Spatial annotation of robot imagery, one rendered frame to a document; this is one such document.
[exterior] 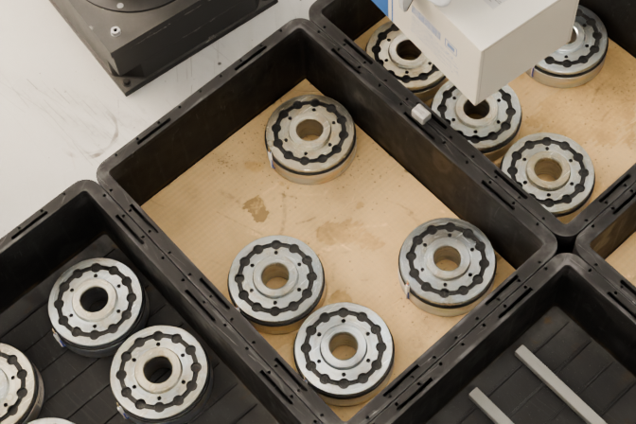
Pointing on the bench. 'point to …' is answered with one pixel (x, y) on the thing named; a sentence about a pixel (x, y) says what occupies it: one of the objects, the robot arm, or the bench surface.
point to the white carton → (479, 12)
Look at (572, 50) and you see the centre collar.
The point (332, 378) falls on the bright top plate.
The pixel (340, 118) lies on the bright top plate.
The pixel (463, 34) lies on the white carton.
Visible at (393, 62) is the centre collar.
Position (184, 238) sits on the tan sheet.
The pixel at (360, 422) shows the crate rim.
